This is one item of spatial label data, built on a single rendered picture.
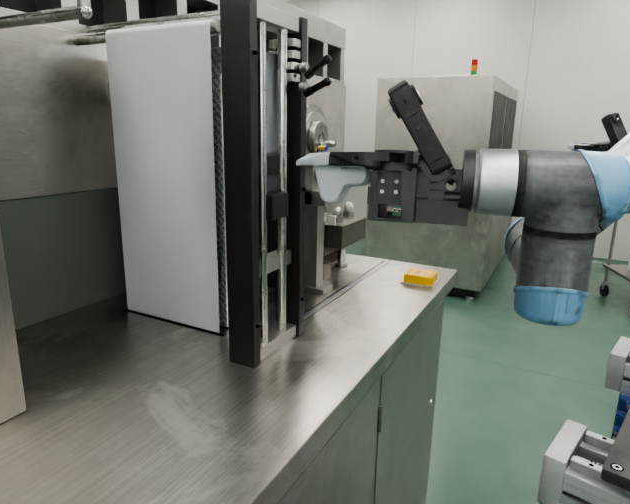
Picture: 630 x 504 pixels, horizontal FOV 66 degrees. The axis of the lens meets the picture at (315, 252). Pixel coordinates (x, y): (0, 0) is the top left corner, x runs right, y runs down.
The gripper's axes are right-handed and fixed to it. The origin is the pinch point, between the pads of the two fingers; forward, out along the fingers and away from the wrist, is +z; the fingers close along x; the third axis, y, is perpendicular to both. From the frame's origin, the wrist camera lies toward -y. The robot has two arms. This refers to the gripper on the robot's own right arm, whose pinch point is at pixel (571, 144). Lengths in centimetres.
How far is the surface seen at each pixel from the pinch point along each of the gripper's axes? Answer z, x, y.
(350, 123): 426, 141, 9
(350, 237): 2, -77, 14
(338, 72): 76, -40, -31
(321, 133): -6, -86, -14
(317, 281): -11, -93, 19
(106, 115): 2, -130, -23
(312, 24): 59, -57, -47
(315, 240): -11, -92, 9
